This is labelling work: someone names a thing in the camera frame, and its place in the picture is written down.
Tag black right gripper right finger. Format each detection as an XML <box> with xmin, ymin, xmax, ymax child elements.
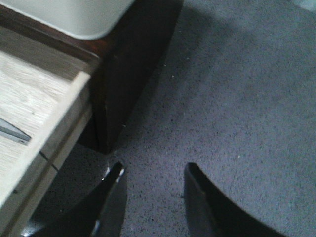
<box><xmin>184</xmin><ymin>162</ymin><xmax>284</xmax><ymax>237</ymax></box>

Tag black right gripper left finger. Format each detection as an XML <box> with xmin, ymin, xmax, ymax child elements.
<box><xmin>21</xmin><ymin>162</ymin><xmax>127</xmax><ymax>237</ymax></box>

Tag grey orange scissors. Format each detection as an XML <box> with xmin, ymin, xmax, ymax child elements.
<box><xmin>0</xmin><ymin>119</ymin><xmax>31</xmax><ymax>145</ymax></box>

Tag wooden drawer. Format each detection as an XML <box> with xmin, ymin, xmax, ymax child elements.
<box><xmin>0</xmin><ymin>27</ymin><xmax>98</xmax><ymax>237</ymax></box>

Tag dark wooden drawer cabinet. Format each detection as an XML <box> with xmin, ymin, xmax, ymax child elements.
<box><xmin>0</xmin><ymin>0</ymin><xmax>183</xmax><ymax>154</ymax></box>

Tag cream plastic tray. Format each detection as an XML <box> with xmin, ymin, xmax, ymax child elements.
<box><xmin>0</xmin><ymin>0</ymin><xmax>134</xmax><ymax>40</ymax></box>

